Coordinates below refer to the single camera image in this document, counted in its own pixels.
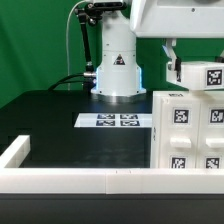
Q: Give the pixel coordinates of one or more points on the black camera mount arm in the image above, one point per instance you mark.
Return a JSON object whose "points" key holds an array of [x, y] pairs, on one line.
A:
{"points": [[88, 15]]}

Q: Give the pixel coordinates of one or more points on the white cabinet body box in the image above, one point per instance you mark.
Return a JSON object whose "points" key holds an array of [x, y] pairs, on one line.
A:
{"points": [[158, 96]]}

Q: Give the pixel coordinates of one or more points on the white marker base plate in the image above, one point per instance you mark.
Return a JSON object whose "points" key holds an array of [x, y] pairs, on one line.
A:
{"points": [[113, 120]]}

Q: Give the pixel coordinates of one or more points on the white U-shaped fence frame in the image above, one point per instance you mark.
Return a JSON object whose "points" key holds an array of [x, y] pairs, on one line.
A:
{"points": [[14, 179]]}

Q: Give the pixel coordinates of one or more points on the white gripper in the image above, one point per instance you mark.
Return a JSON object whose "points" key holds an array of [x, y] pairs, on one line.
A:
{"points": [[177, 19]]}

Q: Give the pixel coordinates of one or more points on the white cabinet top block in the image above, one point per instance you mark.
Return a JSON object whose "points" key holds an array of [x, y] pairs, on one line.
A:
{"points": [[197, 75]]}

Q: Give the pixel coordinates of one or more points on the white cabinet door panel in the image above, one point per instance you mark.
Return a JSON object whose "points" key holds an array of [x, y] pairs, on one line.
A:
{"points": [[179, 129], [210, 153]]}

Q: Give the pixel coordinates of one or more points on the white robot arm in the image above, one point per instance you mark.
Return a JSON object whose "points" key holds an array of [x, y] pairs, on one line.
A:
{"points": [[124, 21]]}

